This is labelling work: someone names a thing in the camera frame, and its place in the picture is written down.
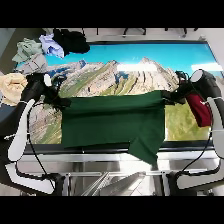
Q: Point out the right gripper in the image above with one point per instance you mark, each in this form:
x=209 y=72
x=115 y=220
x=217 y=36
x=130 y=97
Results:
x=171 y=96

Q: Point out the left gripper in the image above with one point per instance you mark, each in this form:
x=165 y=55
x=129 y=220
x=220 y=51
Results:
x=60 y=101

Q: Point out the dark green T-shirt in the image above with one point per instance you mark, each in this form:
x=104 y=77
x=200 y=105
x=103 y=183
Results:
x=113 y=121

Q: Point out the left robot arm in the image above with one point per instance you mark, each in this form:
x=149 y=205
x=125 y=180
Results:
x=20 y=133

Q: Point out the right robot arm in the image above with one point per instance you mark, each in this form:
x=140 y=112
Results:
x=206 y=85

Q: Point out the red garment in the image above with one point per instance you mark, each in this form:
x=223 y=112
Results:
x=200 y=110

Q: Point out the grey garment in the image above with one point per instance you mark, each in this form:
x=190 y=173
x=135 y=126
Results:
x=35 y=65

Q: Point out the cream garment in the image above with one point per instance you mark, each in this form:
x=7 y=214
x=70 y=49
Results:
x=11 y=87

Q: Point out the lavender shirt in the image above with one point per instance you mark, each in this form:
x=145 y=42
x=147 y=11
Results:
x=51 y=46

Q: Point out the black garment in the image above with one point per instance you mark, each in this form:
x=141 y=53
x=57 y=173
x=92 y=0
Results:
x=73 y=41

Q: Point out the pale green garment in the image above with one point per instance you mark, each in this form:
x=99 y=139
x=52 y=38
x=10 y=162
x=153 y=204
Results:
x=26 y=48

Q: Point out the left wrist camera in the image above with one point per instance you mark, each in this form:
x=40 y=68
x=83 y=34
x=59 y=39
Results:
x=57 y=82

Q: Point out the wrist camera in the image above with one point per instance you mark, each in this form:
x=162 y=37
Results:
x=181 y=78
x=57 y=82

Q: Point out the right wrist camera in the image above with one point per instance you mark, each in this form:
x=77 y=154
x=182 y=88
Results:
x=181 y=78

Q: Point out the silver frame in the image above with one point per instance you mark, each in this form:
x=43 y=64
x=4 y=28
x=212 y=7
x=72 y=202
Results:
x=110 y=158

